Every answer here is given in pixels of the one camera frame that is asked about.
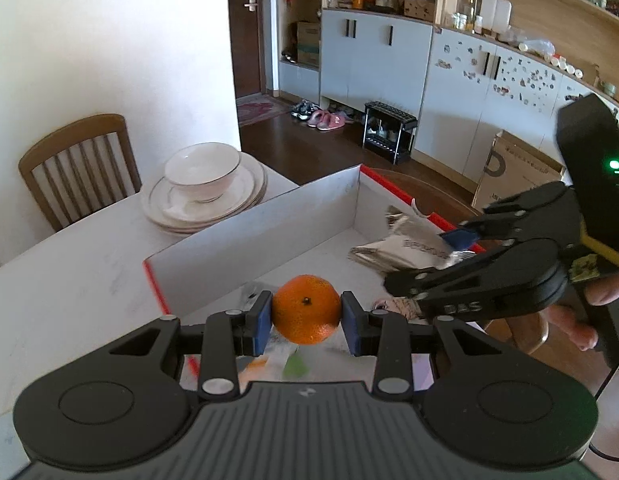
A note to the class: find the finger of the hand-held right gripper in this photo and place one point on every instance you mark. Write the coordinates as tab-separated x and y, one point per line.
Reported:
462	239
464	272

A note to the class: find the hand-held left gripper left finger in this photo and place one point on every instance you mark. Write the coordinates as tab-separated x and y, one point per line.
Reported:
263	325

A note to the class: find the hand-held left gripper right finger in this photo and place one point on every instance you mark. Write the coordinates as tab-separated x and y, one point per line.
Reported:
352	325

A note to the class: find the orange tangerine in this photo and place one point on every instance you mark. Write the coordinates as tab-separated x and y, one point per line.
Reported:
307	310

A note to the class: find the white green snack packet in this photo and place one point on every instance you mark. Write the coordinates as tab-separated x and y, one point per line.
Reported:
295	366

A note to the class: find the brown silver snack packet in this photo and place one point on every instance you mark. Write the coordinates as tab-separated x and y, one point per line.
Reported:
404	251

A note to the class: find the red cardboard box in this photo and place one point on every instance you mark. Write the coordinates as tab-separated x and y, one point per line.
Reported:
239	250

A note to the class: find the white marble desktop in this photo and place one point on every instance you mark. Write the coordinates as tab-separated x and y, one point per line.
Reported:
64	285

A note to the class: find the person's right hand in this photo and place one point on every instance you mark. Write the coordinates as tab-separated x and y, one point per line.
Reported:
572	327

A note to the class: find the large brown cardboard box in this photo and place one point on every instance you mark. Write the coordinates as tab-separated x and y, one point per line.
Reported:
519	175

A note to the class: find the white gold-rimmed plate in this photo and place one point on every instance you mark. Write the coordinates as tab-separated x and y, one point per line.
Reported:
172	229
249	185

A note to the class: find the black shoe rack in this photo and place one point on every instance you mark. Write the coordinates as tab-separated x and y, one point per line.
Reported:
389	125

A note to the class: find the stack of white plates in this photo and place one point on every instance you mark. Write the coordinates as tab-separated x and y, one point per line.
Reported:
162	219

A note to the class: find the white gold-rimmed bowl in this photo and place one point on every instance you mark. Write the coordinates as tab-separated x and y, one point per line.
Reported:
202	170

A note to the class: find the pink shoe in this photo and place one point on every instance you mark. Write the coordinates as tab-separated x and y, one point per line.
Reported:
318	120
335	121

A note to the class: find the white plastic canister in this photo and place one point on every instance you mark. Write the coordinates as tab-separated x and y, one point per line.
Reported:
495	15

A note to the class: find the grey sneaker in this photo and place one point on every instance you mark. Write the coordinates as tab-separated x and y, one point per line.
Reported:
302	110

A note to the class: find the patterned door mat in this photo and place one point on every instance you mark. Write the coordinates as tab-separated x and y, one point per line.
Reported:
259	112

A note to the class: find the large glass jar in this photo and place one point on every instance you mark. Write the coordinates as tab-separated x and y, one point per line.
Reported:
469	7

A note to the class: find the small cardboard box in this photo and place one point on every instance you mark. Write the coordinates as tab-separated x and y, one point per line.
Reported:
419	9

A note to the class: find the cardboard box with green print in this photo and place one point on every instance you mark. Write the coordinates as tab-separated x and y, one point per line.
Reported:
308	45

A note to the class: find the brown wooden chair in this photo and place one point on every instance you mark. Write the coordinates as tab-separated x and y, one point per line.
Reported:
64	135

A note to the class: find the dark brown door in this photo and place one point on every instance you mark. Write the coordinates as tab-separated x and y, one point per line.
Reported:
249	50

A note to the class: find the grey wooden wall cabinet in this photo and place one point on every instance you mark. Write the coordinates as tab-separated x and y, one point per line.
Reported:
379	75

